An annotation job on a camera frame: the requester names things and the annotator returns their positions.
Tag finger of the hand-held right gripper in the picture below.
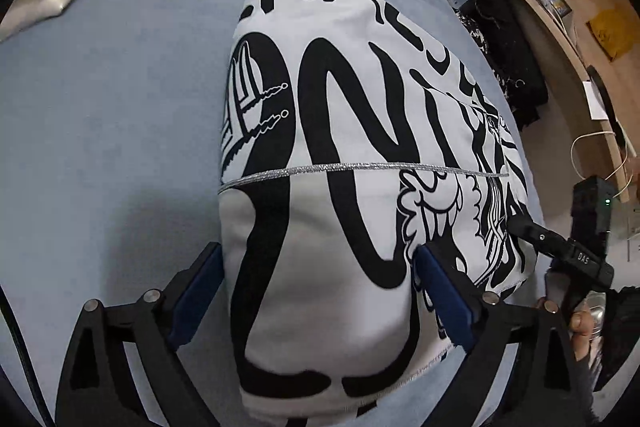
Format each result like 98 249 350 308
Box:
507 217 573 260

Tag white cable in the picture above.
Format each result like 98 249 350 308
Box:
570 132 640 202

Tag white black printed jacket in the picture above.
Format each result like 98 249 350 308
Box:
217 0 538 418

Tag blue bed blanket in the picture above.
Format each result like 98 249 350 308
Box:
0 0 551 427

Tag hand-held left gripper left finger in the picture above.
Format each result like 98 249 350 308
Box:
52 242 224 427

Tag person's right hand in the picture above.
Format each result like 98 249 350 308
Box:
570 309 607 363

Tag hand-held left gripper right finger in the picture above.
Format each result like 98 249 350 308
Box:
414 245 588 427

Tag small printed packets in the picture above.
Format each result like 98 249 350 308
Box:
542 0 573 20

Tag yellow envelope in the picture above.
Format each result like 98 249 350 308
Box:
586 7 638 62

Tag black white printed garment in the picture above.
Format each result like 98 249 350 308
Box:
445 0 548 132

